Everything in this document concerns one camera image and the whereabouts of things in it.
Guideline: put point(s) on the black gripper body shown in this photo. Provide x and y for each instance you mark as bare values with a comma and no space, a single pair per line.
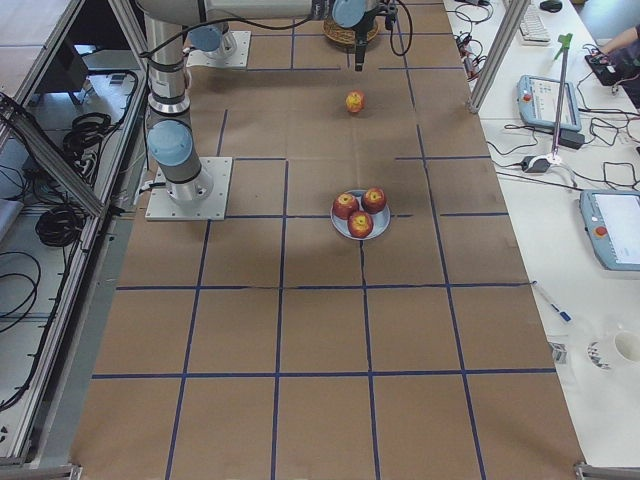
361,34

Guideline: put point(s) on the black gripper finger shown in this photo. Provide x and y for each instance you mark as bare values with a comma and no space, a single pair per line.
360,54

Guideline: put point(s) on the red yellow apple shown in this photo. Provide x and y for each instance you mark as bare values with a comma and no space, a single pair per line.
355,101

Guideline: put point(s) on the wicker basket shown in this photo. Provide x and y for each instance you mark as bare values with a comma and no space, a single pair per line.
344,37

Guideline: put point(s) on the red apple on plate right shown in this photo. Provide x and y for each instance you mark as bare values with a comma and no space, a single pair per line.
374,200

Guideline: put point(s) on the red apple on plate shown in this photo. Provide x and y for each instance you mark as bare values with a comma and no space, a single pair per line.
360,224
374,200
345,205

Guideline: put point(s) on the red apple on plate left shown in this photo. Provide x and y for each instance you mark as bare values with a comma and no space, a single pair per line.
345,205

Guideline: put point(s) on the grey metal plate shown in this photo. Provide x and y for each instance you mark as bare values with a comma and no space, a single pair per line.
381,219

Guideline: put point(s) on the red apple on plate front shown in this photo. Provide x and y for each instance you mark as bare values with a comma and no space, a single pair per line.
360,224

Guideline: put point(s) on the white keyboard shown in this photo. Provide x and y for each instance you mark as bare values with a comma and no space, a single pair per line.
532,30

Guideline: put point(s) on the black computer mouse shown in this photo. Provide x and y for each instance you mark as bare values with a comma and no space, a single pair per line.
551,6

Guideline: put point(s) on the teach pendant far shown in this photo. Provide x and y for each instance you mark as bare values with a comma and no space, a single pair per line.
537,99

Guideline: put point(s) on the teach pendant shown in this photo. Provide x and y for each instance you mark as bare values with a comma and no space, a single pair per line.
611,219
537,99

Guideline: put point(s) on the green tipped grabber stick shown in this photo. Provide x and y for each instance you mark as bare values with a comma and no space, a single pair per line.
541,163

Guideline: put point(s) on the teach pendant near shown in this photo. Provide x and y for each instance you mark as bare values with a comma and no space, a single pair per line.
611,219

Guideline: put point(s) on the blue capped pen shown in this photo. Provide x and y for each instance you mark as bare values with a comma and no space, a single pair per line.
562,313

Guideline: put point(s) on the white cup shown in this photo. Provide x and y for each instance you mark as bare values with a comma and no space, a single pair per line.
617,350

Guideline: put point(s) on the aluminium frame post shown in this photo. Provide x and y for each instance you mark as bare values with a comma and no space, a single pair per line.
502,40

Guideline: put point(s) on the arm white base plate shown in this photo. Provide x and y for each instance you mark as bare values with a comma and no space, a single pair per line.
232,52
204,198

